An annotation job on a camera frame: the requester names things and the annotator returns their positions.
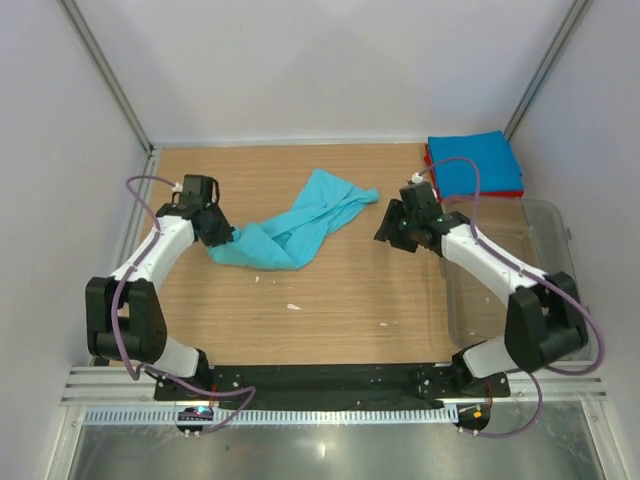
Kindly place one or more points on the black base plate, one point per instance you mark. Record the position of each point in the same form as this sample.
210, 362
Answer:
350, 387

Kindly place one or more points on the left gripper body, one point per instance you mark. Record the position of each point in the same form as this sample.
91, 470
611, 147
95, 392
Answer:
220, 230

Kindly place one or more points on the cyan t shirt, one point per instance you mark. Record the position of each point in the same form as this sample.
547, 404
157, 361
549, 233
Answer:
291, 240

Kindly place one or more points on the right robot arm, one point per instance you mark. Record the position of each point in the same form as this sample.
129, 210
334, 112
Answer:
545, 320

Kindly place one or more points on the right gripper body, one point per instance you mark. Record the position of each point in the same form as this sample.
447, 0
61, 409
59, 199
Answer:
409, 223

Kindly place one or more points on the white slotted cable duct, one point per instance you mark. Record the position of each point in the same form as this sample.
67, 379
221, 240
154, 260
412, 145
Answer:
199, 416

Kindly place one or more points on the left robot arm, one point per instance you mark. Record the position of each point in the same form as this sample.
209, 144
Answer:
124, 318

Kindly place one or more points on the folded blue t shirt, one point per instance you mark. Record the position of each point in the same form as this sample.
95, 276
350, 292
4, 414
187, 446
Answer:
460, 158

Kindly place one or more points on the clear plastic bin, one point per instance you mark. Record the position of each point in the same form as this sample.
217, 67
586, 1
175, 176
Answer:
544, 319

